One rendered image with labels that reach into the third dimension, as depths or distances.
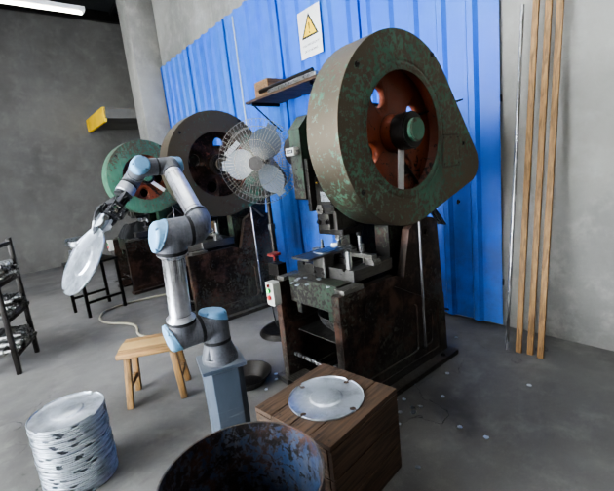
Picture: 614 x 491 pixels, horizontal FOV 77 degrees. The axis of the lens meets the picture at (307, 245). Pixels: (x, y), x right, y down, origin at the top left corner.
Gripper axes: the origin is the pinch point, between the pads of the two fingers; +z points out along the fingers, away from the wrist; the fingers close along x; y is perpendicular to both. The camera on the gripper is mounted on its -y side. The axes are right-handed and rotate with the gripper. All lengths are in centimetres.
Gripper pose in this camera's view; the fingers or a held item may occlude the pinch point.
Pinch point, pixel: (95, 232)
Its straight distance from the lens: 182.7
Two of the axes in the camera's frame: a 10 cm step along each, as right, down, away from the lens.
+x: 4.7, 5.4, 7.0
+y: 8.2, 0.2, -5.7
